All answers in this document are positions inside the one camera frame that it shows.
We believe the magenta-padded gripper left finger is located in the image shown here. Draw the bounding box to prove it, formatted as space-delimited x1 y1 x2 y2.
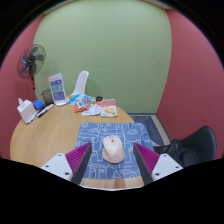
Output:
40 142 93 186

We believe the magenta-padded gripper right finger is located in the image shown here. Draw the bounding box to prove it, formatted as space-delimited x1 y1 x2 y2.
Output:
132 142 184 186

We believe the pale pink computer mouse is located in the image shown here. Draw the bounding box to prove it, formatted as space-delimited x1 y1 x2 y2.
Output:
101 134 126 164

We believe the blue-grey patterned mouse pad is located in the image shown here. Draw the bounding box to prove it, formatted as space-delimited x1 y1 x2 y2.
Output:
74 122 155 179

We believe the black office chair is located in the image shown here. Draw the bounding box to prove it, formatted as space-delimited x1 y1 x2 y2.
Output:
153 125 218 168

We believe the white marker black cap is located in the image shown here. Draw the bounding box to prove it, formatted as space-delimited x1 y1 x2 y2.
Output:
35 104 55 119
30 111 42 122

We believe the white marker red cap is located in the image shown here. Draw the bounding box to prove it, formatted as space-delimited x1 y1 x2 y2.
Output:
27 112 39 125
39 103 54 116

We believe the white flat packet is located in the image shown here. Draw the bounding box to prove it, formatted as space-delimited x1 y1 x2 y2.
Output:
82 103 102 117

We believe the blue plastic box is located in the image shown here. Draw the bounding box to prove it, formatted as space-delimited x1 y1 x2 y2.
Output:
32 99 46 111

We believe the white tissue box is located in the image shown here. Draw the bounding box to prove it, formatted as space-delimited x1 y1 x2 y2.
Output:
17 97 37 125

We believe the light blue packet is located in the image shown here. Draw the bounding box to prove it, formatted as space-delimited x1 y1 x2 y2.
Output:
68 93 94 106

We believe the white yellow snack packet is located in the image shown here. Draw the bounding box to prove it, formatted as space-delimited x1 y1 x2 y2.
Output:
100 105 118 118

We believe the orange snack packet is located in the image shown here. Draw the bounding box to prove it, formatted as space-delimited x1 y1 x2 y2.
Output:
100 98 117 108

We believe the black standing fan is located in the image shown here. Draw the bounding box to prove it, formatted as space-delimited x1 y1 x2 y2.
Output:
17 43 47 99

